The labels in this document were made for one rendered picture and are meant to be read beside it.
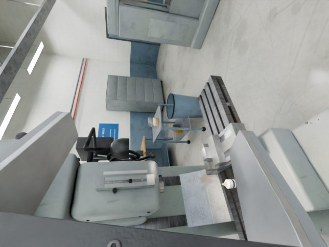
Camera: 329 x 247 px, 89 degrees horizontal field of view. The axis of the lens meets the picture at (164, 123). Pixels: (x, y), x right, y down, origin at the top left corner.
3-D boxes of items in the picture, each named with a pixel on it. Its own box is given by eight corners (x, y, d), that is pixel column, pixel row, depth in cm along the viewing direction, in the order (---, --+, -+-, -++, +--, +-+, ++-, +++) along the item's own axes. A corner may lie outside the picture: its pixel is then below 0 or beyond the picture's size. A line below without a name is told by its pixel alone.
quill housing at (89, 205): (157, 157, 73) (77, 159, 65) (163, 210, 62) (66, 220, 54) (151, 171, 88) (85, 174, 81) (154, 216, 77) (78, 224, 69)
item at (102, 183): (154, 174, 65) (96, 177, 59) (155, 184, 62) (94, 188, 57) (152, 177, 68) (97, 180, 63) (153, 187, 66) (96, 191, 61)
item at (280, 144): (289, 126, 79) (268, 126, 76) (340, 209, 60) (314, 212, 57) (231, 164, 119) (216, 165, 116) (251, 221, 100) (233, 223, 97)
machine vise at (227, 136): (243, 122, 80) (223, 122, 77) (255, 152, 72) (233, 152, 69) (210, 151, 109) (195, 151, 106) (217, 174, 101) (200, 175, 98)
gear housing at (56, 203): (76, 151, 64) (46, 151, 61) (62, 226, 50) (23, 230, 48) (89, 177, 90) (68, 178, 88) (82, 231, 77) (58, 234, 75)
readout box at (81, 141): (113, 135, 106) (77, 135, 101) (113, 148, 102) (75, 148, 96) (114, 148, 123) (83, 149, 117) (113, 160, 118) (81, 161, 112)
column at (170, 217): (291, 160, 149) (106, 166, 111) (325, 220, 123) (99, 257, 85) (254, 177, 189) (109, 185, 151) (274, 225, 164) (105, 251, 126)
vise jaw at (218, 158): (218, 134, 88) (211, 134, 87) (226, 161, 80) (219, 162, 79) (213, 139, 93) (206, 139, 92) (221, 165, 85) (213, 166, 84)
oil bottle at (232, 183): (243, 177, 79) (222, 178, 76) (246, 185, 77) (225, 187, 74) (238, 179, 82) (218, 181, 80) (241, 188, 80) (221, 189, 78)
